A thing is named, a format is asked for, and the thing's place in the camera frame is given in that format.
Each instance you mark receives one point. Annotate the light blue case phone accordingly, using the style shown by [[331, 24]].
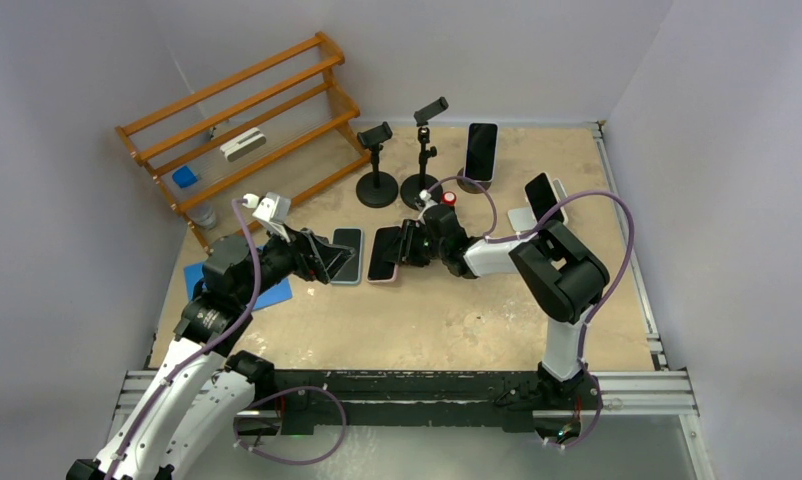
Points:
[[350, 274]]

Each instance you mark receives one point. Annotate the blue cube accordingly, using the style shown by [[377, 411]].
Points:
[[184, 177]]

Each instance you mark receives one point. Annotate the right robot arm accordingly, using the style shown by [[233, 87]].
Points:
[[564, 277]]

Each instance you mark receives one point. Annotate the blue mat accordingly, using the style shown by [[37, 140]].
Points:
[[275, 295]]

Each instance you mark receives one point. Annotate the clear plastic cup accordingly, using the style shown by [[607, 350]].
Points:
[[203, 215]]

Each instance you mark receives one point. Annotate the black base frame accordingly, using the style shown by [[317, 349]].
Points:
[[513, 401]]

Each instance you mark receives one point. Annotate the orange wooden rack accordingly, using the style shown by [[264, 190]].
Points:
[[293, 97]]

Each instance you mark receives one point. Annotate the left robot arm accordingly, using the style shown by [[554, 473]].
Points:
[[203, 383]]

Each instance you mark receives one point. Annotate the pink case phone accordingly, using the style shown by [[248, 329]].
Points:
[[382, 266]]

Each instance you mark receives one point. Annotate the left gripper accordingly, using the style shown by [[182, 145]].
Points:
[[318, 257]]

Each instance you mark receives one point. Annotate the red black stamp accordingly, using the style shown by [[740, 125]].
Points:
[[448, 198]]

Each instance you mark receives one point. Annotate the silver phone stand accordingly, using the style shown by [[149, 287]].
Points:
[[523, 219]]

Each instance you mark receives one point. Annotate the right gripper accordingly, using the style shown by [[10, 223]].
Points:
[[410, 230]]

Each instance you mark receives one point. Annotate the black phone stand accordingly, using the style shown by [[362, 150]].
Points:
[[376, 189], [421, 180]]

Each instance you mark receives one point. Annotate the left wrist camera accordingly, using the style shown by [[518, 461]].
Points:
[[271, 211]]

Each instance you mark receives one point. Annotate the black phone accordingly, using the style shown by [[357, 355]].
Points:
[[481, 151], [541, 196]]

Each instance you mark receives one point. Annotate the white eraser block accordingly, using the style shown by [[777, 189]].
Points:
[[243, 144]]

